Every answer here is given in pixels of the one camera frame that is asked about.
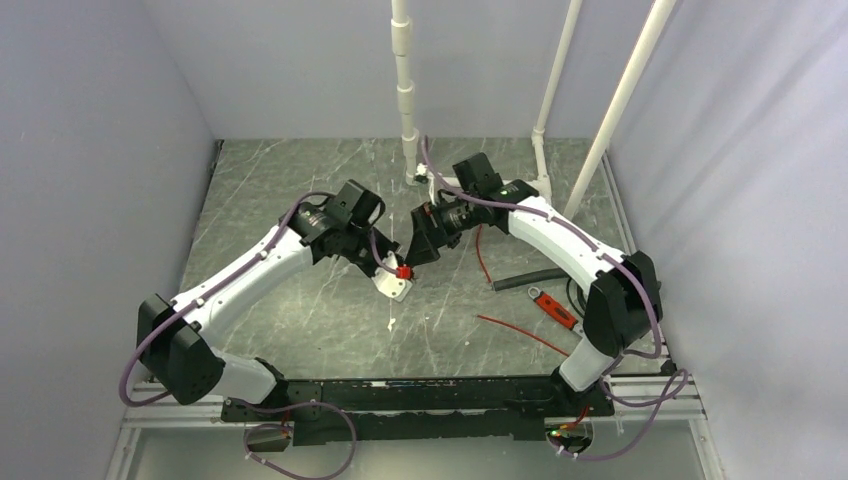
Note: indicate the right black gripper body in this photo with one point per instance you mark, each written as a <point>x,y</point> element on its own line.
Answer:
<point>428,218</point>

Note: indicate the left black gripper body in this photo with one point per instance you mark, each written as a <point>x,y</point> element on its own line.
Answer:
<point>360,249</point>

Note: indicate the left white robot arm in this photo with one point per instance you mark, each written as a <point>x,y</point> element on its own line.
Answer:
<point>179,341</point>

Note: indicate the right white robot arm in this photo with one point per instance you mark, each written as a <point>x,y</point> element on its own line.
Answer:
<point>622,291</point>

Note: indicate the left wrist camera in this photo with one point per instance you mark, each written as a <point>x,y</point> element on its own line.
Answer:
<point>387,283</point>

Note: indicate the red handled tool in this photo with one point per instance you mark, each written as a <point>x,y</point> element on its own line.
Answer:
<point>554,309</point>

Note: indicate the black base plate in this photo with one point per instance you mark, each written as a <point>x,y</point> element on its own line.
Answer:
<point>518,407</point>

